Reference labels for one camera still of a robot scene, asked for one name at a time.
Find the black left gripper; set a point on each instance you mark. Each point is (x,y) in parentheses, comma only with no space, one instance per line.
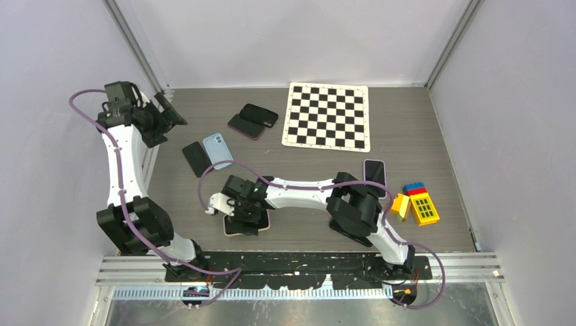
(166,119)

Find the yellow window toy block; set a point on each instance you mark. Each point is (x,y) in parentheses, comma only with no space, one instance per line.
(423,209)

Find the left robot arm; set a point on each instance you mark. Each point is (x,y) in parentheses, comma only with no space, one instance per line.
(134,223)

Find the phone in black case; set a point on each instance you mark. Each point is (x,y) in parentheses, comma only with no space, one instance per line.
(360,239)

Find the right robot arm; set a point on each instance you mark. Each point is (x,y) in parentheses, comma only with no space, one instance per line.
(353,205)

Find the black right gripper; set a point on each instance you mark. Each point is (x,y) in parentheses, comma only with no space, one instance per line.
(254,220)

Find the red blue toy block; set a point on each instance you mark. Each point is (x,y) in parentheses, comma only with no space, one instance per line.
(413,189)

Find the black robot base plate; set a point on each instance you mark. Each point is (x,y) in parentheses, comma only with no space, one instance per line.
(300,270)

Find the aluminium front rail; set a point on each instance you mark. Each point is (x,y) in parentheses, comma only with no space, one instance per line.
(143,278)

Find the black white chessboard mat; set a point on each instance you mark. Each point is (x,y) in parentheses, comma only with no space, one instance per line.
(327,116)

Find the phone in lilac case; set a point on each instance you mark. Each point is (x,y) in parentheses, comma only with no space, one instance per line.
(374,170)

